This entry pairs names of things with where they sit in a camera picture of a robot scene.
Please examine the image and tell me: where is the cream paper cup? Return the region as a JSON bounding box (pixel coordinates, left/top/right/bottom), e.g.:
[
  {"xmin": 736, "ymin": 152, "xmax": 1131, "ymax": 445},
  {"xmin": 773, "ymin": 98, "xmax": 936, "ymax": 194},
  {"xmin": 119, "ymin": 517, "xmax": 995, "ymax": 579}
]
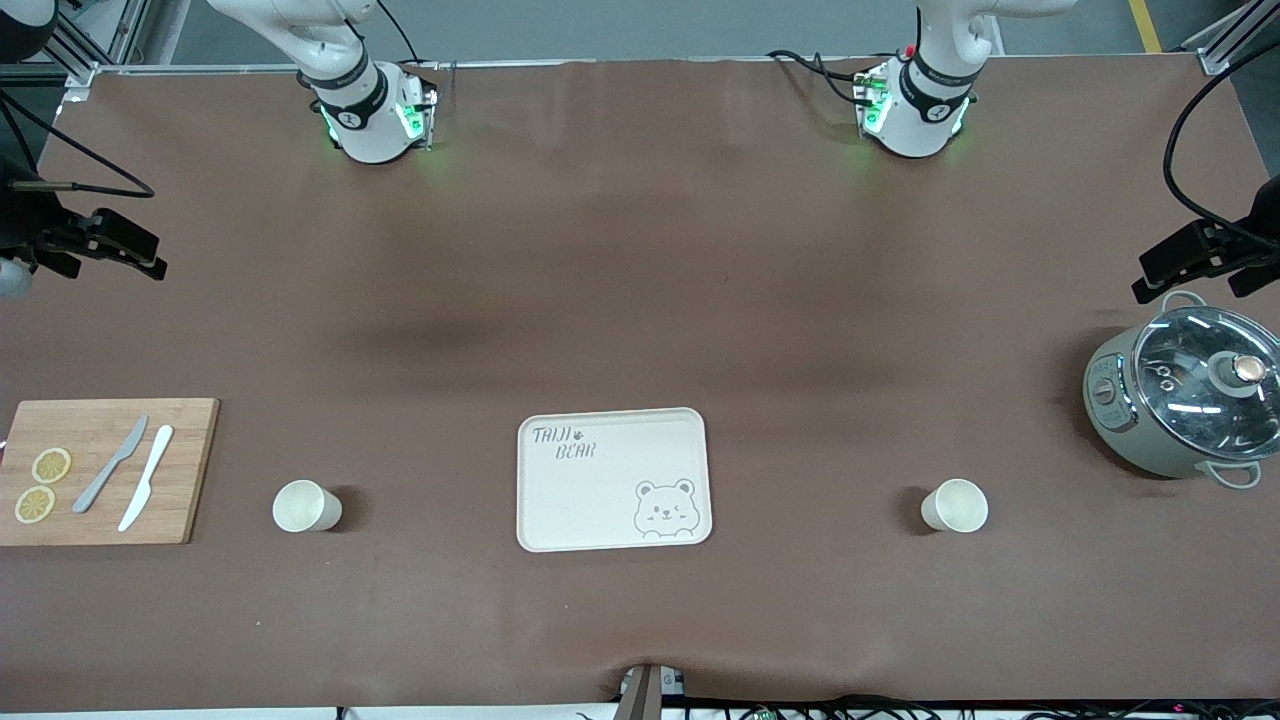
[{"xmin": 272, "ymin": 479, "xmax": 344, "ymax": 535}]

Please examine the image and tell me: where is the white plastic cup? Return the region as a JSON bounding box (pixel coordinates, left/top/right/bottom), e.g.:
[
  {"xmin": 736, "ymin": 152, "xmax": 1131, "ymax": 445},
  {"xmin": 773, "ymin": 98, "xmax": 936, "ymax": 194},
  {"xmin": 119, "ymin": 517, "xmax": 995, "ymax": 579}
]
[{"xmin": 919, "ymin": 478, "xmax": 990, "ymax": 535}]

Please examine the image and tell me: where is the glass pot lid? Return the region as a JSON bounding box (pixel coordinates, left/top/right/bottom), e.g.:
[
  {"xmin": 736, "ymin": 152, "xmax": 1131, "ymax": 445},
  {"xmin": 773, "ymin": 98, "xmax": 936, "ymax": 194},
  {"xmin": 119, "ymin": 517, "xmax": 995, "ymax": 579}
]
[{"xmin": 1133, "ymin": 307, "xmax": 1280, "ymax": 462}]

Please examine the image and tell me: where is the grey-green electric cooking pot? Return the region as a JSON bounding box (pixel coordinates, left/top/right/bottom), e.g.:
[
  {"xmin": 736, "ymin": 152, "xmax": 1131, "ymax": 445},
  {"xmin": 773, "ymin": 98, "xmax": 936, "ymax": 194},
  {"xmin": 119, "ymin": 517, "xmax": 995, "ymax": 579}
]
[{"xmin": 1083, "ymin": 290, "xmax": 1280, "ymax": 491}]

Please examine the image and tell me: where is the grey plastic knife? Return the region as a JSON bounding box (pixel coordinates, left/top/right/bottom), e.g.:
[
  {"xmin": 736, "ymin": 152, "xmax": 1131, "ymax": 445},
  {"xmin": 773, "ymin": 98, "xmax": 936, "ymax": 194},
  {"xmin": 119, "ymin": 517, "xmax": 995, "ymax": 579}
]
[{"xmin": 72, "ymin": 415, "xmax": 149, "ymax": 515}]

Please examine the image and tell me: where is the wooden cutting board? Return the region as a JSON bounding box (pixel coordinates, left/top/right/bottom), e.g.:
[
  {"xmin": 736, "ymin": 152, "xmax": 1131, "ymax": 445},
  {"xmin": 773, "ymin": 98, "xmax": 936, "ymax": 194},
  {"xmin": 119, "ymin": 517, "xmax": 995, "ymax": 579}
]
[{"xmin": 0, "ymin": 398, "xmax": 221, "ymax": 547}]

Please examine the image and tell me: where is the white plastic knife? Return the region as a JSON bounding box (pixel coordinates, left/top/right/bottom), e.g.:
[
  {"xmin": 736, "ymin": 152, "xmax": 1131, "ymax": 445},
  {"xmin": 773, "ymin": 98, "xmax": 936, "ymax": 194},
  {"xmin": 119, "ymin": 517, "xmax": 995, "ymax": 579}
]
[{"xmin": 118, "ymin": 425, "xmax": 175, "ymax": 533}]

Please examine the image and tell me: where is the brown table mat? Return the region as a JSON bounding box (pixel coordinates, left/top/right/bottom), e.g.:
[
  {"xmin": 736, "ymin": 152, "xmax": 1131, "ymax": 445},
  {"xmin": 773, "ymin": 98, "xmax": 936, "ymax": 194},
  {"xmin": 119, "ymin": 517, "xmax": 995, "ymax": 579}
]
[{"xmin": 0, "ymin": 55, "xmax": 1280, "ymax": 713}]

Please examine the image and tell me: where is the cream tray with bear print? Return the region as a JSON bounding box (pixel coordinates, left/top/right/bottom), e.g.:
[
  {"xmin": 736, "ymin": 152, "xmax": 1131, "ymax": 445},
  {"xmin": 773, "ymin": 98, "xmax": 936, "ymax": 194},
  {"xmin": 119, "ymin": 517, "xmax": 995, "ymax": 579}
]
[{"xmin": 516, "ymin": 407, "xmax": 714, "ymax": 553}]

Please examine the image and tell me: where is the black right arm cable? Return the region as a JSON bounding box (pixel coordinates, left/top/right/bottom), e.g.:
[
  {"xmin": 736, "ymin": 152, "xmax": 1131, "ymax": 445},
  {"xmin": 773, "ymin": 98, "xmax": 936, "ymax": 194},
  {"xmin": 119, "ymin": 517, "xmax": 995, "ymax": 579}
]
[{"xmin": 0, "ymin": 88, "xmax": 157, "ymax": 199}]

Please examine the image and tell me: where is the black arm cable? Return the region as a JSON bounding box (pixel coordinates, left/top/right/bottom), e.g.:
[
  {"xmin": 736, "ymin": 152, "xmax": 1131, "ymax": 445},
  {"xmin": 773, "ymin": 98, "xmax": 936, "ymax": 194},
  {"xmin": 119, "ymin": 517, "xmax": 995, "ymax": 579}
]
[
  {"xmin": 1162, "ymin": 42, "xmax": 1280, "ymax": 253},
  {"xmin": 0, "ymin": 88, "xmax": 157, "ymax": 199}
]

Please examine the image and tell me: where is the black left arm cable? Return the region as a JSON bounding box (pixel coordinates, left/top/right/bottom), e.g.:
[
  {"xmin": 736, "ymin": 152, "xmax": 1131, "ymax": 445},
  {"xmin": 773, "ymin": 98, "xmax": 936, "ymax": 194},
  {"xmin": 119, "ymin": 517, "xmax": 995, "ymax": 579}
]
[{"xmin": 1162, "ymin": 42, "xmax": 1280, "ymax": 253}]

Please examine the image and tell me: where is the aluminium frame profile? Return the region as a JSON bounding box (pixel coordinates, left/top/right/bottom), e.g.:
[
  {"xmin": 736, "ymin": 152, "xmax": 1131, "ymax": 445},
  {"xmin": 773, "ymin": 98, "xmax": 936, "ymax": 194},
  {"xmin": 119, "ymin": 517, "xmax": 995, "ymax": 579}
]
[
  {"xmin": 1180, "ymin": 0, "xmax": 1280, "ymax": 77},
  {"xmin": 40, "ymin": 0, "xmax": 153, "ymax": 89}
]

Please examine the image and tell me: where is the black base cable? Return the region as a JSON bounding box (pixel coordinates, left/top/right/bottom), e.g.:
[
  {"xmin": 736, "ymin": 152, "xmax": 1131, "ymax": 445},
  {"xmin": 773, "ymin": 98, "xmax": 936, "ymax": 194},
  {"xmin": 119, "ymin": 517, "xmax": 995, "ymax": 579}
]
[
  {"xmin": 765, "ymin": 49, "xmax": 873, "ymax": 107},
  {"xmin": 374, "ymin": 0, "xmax": 443, "ymax": 73}
]

